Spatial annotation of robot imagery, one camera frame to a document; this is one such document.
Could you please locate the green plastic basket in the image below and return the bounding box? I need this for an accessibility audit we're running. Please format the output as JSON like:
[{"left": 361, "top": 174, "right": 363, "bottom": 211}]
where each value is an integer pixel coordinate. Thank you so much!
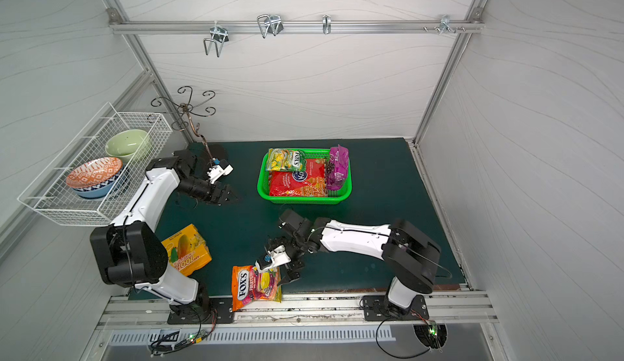
[{"left": 257, "top": 146, "right": 353, "bottom": 205}]

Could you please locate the red candy bag with buildings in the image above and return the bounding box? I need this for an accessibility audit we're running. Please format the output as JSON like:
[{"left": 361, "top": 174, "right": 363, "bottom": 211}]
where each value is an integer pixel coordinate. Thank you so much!
[{"left": 269, "top": 159, "right": 327, "bottom": 197}]

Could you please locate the purple candy bag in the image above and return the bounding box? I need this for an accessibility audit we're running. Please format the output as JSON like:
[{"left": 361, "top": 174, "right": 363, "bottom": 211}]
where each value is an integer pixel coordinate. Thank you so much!
[{"left": 325, "top": 146, "right": 349, "bottom": 191}]

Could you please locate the orange Fox's candy bag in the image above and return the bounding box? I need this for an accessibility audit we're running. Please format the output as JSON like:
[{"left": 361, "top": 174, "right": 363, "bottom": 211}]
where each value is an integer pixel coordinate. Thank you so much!
[{"left": 231, "top": 265, "right": 282, "bottom": 312}]

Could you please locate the green Fox's candy bag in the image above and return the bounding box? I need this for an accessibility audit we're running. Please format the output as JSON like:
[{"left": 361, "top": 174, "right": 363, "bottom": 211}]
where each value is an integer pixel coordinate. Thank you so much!
[{"left": 265, "top": 148, "right": 306, "bottom": 172}]

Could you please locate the yellow candy bag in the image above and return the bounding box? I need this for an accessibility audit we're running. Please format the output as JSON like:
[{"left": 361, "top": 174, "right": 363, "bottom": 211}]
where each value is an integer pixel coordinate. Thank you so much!
[{"left": 162, "top": 224, "right": 212, "bottom": 277}]

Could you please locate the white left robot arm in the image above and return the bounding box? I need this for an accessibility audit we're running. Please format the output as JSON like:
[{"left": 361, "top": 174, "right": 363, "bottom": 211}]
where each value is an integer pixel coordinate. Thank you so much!
[{"left": 89, "top": 150, "right": 235, "bottom": 311}]

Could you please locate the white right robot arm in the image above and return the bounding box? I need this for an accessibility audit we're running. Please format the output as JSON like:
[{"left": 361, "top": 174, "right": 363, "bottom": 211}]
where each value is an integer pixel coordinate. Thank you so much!
[{"left": 254, "top": 209, "right": 442, "bottom": 317}]

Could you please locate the light green bowl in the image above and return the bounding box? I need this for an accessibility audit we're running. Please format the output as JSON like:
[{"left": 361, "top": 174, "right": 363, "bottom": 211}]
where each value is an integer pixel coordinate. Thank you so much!
[{"left": 105, "top": 129, "right": 152, "bottom": 164}]

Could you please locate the orange patterned bowl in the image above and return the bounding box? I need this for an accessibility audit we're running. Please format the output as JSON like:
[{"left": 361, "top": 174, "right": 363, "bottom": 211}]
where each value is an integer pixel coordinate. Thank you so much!
[{"left": 65, "top": 157, "right": 123, "bottom": 188}]

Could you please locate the blue bowl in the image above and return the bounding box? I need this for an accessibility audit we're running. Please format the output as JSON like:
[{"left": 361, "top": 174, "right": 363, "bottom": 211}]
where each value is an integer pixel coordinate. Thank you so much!
[{"left": 72, "top": 170, "right": 128, "bottom": 200}]

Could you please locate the metal double hook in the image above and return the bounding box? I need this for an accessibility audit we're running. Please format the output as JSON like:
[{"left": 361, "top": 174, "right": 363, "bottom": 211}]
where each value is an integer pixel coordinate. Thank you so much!
[{"left": 203, "top": 23, "right": 229, "bottom": 57}]

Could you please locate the metal loop hook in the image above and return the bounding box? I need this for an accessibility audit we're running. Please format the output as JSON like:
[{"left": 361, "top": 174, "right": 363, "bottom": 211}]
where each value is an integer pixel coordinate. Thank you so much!
[{"left": 257, "top": 14, "right": 284, "bottom": 39}]

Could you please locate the small metal hook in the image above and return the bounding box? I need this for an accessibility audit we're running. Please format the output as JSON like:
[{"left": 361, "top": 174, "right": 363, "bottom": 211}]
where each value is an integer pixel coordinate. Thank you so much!
[{"left": 322, "top": 15, "right": 332, "bottom": 35}]

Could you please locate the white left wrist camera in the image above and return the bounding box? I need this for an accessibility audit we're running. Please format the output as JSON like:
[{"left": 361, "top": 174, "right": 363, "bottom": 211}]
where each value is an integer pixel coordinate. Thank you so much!
[{"left": 206, "top": 160, "right": 233, "bottom": 184}]

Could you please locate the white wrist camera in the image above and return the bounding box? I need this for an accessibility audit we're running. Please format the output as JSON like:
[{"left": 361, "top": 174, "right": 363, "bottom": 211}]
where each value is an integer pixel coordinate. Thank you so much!
[
  {"left": 206, "top": 160, "right": 233, "bottom": 184},
  {"left": 254, "top": 245, "right": 291, "bottom": 273}
]

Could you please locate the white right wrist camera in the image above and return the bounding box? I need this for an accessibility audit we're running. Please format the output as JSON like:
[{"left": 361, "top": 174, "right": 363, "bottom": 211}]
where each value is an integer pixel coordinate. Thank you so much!
[{"left": 254, "top": 245, "right": 291, "bottom": 273}]

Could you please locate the copper wire stand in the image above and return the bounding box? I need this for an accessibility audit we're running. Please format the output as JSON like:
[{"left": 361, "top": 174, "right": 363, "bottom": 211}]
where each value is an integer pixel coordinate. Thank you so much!
[{"left": 150, "top": 86, "right": 228, "bottom": 167}]

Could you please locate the white wire wall basket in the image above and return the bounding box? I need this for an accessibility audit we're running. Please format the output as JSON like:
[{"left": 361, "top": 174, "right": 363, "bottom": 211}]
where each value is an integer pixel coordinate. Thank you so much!
[{"left": 18, "top": 104, "right": 172, "bottom": 226}]

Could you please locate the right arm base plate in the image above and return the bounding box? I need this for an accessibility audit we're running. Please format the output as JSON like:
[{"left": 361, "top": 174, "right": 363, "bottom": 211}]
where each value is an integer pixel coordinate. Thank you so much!
[{"left": 359, "top": 294, "right": 430, "bottom": 322}]

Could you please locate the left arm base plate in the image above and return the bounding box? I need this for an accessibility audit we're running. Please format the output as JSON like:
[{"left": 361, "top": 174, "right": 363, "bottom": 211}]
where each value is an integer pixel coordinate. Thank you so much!
[{"left": 167, "top": 297, "right": 234, "bottom": 325}]

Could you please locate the aluminium top rail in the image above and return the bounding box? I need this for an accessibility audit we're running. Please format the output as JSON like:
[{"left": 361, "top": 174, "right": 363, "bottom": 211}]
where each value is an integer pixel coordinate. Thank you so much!
[{"left": 110, "top": 18, "right": 485, "bottom": 35}]

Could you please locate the metal bracket hook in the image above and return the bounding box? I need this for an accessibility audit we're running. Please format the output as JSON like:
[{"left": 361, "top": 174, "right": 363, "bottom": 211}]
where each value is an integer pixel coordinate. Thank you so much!
[{"left": 422, "top": 16, "right": 466, "bottom": 34}]

